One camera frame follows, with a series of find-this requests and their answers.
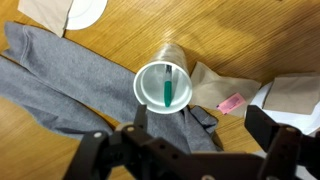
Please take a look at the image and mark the pink packet on napkin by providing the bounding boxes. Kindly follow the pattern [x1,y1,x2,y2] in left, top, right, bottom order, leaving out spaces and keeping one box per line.
[217,93,246,115]

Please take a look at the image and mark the small white plate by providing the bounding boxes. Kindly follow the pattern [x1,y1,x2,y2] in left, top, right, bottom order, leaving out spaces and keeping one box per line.
[250,83,320,180]

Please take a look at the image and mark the brown napkin under pink packet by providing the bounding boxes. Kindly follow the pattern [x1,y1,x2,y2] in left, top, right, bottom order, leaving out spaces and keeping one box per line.
[190,62,261,117]

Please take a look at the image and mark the brown napkin on small plate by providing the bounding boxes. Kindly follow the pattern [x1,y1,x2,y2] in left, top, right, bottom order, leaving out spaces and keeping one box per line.
[263,73,320,115]

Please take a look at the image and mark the patterned paper cup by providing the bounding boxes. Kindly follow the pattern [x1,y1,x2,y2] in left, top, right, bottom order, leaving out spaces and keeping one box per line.
[133,43,192,114]

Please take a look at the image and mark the grey sweatshirt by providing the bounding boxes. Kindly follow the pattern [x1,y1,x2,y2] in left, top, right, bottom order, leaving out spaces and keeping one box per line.
[0,21,224,154]

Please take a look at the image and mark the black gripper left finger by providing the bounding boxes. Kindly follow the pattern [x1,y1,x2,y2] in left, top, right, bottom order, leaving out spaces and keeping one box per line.
[134,105,148,131]

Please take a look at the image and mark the large white plate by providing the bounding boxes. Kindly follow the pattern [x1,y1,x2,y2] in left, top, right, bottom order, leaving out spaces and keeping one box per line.
[66,0,108,30]

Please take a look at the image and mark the brown napkin on large plate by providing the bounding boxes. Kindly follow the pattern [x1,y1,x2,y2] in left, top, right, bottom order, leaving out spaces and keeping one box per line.
[18,0,73,37]

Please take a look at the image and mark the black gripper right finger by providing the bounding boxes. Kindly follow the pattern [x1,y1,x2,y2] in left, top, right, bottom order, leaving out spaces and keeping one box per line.
[244,105,301,152]

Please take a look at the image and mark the green marker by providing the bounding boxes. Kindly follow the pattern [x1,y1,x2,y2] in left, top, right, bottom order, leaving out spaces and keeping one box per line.
[164,65,172,107]

